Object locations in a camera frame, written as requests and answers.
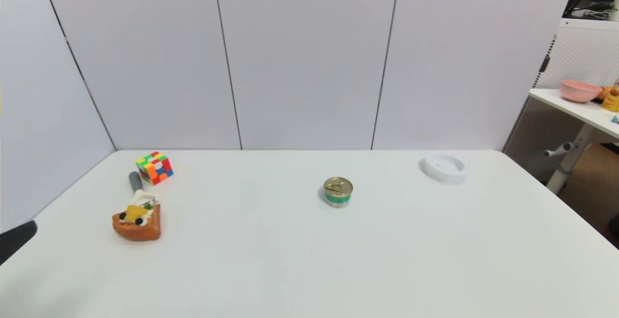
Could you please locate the grey table crank handle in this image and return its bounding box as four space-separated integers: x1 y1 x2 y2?
543 143 574 158

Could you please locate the pink bowl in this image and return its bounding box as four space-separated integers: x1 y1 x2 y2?
560 80 603 103

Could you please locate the white side table top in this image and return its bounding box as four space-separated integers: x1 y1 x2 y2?
529 88 619 140

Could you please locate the yellow toy figure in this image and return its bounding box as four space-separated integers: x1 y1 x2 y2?
601 85 619 113

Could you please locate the grey-handled white peeler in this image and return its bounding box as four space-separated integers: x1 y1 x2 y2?
128 172 159 212

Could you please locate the gold-lidded green-label tin can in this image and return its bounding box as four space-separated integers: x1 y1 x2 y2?
324 177 354 208

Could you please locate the multicoloured puzzle cube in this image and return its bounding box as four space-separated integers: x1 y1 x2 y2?
135 152 174 186

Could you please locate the white round lid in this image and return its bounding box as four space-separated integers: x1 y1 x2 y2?
423 154 468 184

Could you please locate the white pegboard panel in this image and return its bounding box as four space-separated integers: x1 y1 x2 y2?
536 18 619 91

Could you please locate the brown toy cake slice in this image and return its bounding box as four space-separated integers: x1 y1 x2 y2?
112 203 162 242

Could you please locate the white side table leg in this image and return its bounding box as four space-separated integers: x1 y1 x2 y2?
546 124 595 194

